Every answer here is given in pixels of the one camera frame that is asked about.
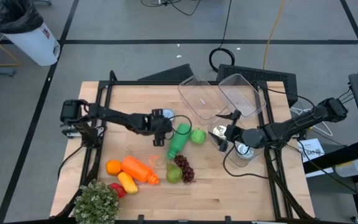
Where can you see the potted plant with white flowers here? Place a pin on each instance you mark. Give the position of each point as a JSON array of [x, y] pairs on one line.
[[96, 205]]

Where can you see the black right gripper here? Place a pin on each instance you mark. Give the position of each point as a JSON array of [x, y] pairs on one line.
[[235, 133]]

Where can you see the black table clamp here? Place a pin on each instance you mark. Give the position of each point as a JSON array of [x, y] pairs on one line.
[[227, 220], [140, 219]]

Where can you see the green apple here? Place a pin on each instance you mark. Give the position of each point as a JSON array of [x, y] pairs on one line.
[[198, 137]]

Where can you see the white box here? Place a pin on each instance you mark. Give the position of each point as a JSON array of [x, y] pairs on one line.
[[348, 168]]

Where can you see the text label tin can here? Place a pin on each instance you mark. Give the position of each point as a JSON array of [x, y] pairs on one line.
[[245, 151]]

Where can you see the barcode label tin can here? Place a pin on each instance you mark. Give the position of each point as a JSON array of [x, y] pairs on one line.
[[220, 130]]

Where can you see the yellow mango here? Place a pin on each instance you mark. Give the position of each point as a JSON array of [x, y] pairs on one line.
[[128, 183]]

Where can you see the white printed paper sheet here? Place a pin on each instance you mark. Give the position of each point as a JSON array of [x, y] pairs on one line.
[[311, 147]]

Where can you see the green pear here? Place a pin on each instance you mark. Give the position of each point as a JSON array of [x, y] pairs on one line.
[[174, 175]]

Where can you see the blue label tuna can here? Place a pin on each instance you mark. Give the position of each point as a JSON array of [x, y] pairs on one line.
[[168, 112]]

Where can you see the orange fruit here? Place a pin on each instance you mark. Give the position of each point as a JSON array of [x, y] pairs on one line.
[[113, 168]]

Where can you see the clear plastic bin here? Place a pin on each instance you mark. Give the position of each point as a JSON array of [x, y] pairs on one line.
[[239, 161], [244, 93]]

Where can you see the black trash bag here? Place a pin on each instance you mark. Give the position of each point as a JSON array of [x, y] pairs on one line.
[[15, 15]]

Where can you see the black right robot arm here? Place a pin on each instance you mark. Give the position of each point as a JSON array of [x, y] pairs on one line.
[[291, 126]]

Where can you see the black angled panel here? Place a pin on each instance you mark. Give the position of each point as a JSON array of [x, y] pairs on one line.
[[172, 74]]

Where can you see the red grape bunch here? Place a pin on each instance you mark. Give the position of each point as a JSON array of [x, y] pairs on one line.
[[185, 168]]

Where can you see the orange plastic bottle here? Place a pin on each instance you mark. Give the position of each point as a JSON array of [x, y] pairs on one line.
[[137, 169]]

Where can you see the clear bin with white sticker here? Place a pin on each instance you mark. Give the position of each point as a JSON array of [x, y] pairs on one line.
[[197, 93]]

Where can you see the red bell pepper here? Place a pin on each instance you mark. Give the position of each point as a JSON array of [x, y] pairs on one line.
[[119, 190]]

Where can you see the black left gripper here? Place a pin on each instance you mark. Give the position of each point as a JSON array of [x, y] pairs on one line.
[[159, 127]]

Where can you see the black desk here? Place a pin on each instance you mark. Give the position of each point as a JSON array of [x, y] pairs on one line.
[[337, 155]]

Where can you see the black table frame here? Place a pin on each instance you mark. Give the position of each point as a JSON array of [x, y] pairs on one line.
[[135, 82]]

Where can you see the white trash can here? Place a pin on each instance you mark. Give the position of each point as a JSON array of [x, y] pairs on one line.
[[36, 46]]

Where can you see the green plastic bottle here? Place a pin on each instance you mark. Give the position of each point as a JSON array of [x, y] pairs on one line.
[[179, 141]]

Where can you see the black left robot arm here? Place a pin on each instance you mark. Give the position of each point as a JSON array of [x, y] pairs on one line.
[[113, 116]]

